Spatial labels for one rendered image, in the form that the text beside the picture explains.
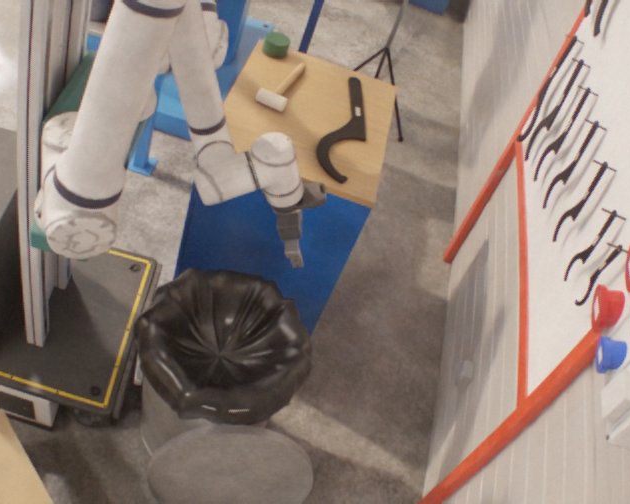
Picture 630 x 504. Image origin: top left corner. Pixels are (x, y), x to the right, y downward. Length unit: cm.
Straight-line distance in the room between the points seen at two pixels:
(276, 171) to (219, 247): 109
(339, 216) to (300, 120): 37
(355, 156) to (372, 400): 107
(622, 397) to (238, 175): 89
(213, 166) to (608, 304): 88
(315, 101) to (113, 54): 146
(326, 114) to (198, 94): 111
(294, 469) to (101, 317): 85
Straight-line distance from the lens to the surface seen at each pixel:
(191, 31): 139
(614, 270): 188
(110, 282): 264
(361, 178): 233
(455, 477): 245
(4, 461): 231
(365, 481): 280
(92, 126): 131
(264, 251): 251
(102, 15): 430
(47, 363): 244
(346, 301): 323
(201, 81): 147
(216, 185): 150
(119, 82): 124
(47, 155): 160
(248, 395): 206
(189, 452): 226
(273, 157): 148
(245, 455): 227
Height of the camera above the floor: 241
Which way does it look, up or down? 47 degrees down
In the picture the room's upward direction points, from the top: 22 degrees clockwise
